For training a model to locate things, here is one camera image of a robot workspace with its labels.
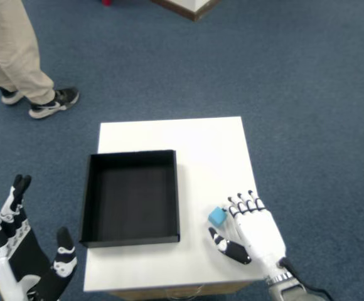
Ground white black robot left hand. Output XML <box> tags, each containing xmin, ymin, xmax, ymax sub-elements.
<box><xmin>0</xmin><ymin>174</ymin><xmax>78</xmax><ymax>301</ymax></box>

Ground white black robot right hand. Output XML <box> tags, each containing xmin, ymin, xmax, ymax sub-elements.
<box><xmin>208</xmin><ymin>189</ymin><xmax>292</xmax><ymax>280</ymax></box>

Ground small blue cube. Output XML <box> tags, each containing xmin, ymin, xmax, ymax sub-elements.
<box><xmin>208</xmin><ymin>206</ymin><xmax>228</xmax><ymax>228</ymax></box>

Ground silver robot right forearm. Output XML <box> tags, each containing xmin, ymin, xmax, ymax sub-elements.
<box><xmin>265</xmin><ymin>272</ymin><xmax>336</xmax><ymax>301</ymax></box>

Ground black open box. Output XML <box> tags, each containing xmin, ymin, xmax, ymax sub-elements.
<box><xmin>79</xmin><ymin>149</ymin><xmax>182</xmax><ymax>248</ymax></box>

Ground white square table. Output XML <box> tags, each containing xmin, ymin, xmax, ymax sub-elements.
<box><xmin>83</xmin><ymin>116</ymin><xmax>267</xmax><ymax>297</ymax></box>

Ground black white sneaker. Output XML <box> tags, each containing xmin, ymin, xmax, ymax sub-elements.
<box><xmin>0</xmin><ymin>87</ymin><xmax>24</xmax><ymax>105</ymax></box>
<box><xmin>28</xmin><ymin>87</ymin><xmax>80</xmax><ymax>120</ymax></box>

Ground person's beige trousers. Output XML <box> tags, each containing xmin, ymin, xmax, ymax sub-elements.
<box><xmin>0</xmin><ymin>0</ymin><xmax>56</xmax><ymax>105</ymax></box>

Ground white cabinet with wooden base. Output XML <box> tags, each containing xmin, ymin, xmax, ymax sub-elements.
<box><xmin>150</xmin><ymin>0</ymin><xmax>223</xmax><ymax>22</ymax></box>

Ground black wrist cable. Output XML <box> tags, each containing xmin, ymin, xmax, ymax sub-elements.
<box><xmin>278</xmin><ymin>256</ymin><xmax>336</xmax><ymax>301</ymax></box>

